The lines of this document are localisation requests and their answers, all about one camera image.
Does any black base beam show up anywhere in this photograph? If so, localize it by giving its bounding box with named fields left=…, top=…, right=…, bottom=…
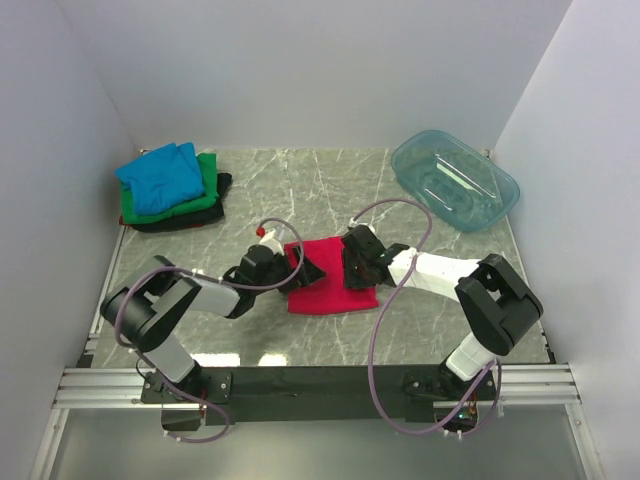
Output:
left=140, top=363, right=501, bottom=434

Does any folded blue t shirt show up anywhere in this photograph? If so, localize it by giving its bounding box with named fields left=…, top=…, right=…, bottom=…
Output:
left=115, top=142, right=205, bottom=216

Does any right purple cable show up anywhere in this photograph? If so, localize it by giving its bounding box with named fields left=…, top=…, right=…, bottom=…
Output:
left=352, top=198, right=503, bottom=437

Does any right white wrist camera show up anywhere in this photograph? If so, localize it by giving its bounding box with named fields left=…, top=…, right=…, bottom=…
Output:
left=348, top=217, right=376, bottom=234

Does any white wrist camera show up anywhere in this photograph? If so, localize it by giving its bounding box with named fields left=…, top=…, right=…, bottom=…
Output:
left=256, top=226, right=285, bottom=256
left=348, top=217, right=376, bottom=234

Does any aluminium frame rail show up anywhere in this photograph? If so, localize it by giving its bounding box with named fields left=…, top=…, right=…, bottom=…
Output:
left=29, top=227, right=166, bottom=479

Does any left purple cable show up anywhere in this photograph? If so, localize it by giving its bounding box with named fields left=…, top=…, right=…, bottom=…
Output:
left=114, top=217, right=306, bottom=444

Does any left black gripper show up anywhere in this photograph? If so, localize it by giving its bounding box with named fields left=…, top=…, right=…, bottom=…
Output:
left=254, top=245, right=326, bottom=295

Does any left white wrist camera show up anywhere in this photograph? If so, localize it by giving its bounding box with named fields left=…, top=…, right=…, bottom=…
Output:
left=256, top=226, right=285, bottom=256

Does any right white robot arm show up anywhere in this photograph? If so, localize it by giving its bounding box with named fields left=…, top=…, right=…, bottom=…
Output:
left=341, top=224, right=543, bottom=399

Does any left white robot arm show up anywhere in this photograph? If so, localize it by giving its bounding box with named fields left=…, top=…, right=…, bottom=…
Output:
left=100, top=245, right=327, bottom=402

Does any folded green t shirt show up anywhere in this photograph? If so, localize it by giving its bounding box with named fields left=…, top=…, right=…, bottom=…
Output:
left=120, top=152, right=232, bottom=233

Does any clear blue plastic tub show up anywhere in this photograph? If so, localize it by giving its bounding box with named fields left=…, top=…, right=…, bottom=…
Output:
left=391, top=130, right=520, bottom=233

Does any folded black t shirt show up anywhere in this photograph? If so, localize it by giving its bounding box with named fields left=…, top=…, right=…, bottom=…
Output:
left=129, top=173, right=233, bottom=233

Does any purple cable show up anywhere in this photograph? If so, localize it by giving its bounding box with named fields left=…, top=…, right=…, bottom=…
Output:
left=352, top=198, right=503, bottom=437
left=114, top=217, right=306, bottom=444

